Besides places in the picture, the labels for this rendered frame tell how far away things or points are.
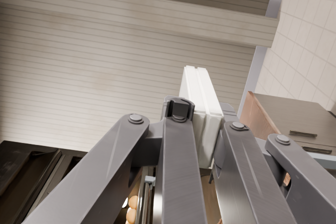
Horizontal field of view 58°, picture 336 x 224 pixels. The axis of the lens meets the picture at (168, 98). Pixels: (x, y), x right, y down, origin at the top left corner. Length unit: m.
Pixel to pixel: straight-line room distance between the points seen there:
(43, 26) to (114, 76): 0.94
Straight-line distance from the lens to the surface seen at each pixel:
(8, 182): 1.91
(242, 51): 3.53
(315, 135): 1.67
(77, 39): 3.55
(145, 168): 2.00
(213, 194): 1.92
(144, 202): 1.20
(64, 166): 1.98
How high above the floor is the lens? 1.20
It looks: 3 degrees down
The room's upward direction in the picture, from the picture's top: 81 degrees counter-clockwise
